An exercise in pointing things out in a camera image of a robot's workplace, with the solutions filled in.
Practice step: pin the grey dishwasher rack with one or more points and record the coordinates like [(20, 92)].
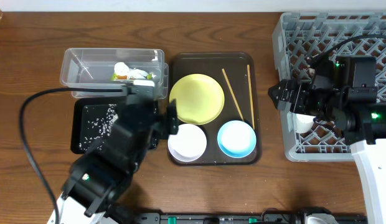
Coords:
[(298, 35)]

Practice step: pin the spilled rice food waste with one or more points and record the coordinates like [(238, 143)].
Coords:
[(96, 122)]

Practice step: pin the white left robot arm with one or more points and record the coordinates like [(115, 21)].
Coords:
[(101, 176)]

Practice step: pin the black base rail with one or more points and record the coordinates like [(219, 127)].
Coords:
[(270, 215)]

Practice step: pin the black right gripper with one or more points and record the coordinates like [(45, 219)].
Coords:
[(303, 91)]

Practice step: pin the dark brown serving tray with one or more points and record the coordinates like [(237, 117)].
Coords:
[(235, 65)]

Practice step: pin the clear plastic waste bin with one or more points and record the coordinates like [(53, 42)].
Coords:
[(94, 67)]

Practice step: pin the white cup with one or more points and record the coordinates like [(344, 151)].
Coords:
[(302, 123)]

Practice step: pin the light blue bowl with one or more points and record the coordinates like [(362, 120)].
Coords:
[(236, 139)]

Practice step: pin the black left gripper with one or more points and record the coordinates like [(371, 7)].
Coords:
[(164, 123)]

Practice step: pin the yellow plate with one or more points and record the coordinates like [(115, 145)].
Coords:
[(199, 98)]

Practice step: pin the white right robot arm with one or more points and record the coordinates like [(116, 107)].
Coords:
[(345, 93)]

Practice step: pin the green snack wrapper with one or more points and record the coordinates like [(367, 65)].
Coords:
[(133, 76)]

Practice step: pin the wooden chopstick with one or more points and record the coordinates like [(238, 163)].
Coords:
[(232, 94), (251, 96)]

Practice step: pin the black waste tray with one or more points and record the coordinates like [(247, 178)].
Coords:
[(108, 143)]

